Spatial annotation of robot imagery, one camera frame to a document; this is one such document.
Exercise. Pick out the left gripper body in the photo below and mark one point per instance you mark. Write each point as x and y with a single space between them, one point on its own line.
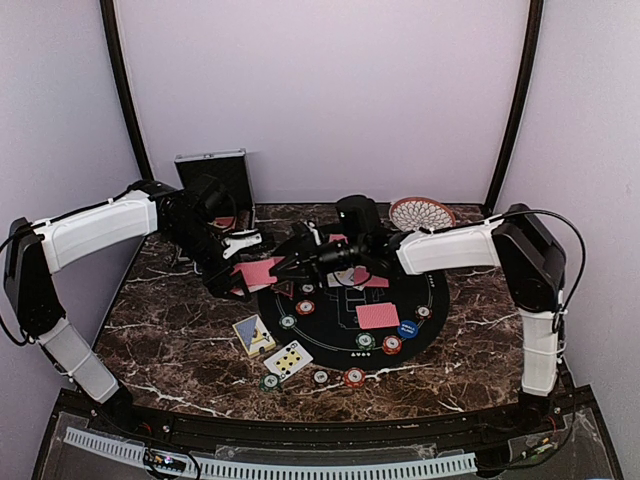
192 239

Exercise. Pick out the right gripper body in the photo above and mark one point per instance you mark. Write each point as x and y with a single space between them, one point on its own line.
339 255

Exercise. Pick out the red triangular all-in marker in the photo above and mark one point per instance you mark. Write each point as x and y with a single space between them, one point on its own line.
285 288

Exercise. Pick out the dealt red card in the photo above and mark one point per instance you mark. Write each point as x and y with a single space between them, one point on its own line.
339 236
376 316

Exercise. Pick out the red card deck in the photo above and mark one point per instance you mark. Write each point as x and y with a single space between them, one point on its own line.
256 273

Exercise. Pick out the red chips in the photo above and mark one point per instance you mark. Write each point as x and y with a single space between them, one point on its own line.
392 345
305 307

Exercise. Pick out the ace of spades card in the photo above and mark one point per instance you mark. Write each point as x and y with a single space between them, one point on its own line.
334 280

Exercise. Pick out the red card aloft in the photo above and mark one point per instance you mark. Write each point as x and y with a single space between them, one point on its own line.
377 282

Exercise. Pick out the green chips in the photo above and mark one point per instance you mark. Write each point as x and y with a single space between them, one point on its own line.
287 322
365 341

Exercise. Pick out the six of spades card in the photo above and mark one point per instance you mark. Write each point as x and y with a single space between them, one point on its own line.
288 360

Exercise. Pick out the blue small blind button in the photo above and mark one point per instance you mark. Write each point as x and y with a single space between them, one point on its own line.
408 329

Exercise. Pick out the green poker chip stack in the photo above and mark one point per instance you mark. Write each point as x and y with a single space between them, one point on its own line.
269 382

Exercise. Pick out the black-red 100 chip stack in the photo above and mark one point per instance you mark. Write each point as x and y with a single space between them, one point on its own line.
320 377

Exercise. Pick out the red-gold 5 chip stack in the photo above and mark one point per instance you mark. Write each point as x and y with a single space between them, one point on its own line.
354 377

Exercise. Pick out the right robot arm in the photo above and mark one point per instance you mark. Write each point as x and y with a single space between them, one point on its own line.
531 259

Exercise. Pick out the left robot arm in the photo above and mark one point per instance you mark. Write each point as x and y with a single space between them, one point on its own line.
35 251

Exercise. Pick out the boxed card deck in case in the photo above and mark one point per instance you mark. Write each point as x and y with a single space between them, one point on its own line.
224 222

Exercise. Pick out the aluminium poker chip case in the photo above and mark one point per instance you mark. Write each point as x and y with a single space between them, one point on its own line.
231 169

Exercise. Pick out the brown chip row in case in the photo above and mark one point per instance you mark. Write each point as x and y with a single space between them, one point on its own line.
243 219

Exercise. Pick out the patterned ceramic plate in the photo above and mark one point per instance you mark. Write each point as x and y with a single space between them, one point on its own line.
413 213

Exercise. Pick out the yellow card box on table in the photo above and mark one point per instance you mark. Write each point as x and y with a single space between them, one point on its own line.
254 336

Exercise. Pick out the black round poker mat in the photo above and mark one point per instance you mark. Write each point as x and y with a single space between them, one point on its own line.
329 333

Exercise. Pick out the white slotted cable duct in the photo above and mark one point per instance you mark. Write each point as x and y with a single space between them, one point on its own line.
167 464

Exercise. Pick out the left black frame post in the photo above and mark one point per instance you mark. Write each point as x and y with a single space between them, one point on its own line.
123 88

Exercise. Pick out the black frame post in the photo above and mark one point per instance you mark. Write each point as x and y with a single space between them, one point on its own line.
123 88
521 89

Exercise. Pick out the right black frame post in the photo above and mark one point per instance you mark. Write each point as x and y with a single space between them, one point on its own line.
521 89

